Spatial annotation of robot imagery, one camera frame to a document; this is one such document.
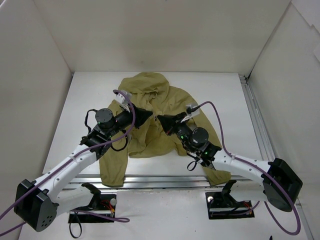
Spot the olive green hooded jacket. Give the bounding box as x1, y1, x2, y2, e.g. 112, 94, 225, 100
97, 71, 231, 188

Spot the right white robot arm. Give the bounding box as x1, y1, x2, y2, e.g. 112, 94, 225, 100
157, 112, 303, 212

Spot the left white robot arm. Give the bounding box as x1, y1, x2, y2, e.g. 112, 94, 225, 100
14, 106, 153, 232

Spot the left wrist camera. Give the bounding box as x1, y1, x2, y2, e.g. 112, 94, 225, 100
114, 90, 132, 105

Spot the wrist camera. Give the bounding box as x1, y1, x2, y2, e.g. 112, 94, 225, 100
184, 103, 200, 121
114, 90, 132, 105

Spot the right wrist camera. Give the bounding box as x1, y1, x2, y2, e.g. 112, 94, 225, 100
184, 103, 200, 121

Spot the front aluminium rail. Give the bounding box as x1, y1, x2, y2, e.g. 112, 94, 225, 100
59, 174, 266, 192

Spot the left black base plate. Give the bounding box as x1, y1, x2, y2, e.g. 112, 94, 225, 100
67, 193, 117, 224

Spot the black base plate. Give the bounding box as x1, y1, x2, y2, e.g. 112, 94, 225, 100
67, 193, 117, 224
205, 192, 255, 220

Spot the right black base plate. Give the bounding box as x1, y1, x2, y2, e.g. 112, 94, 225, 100
205, 192, 255, 220

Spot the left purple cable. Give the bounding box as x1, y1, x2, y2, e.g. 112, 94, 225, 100
0, 89, 137, 227

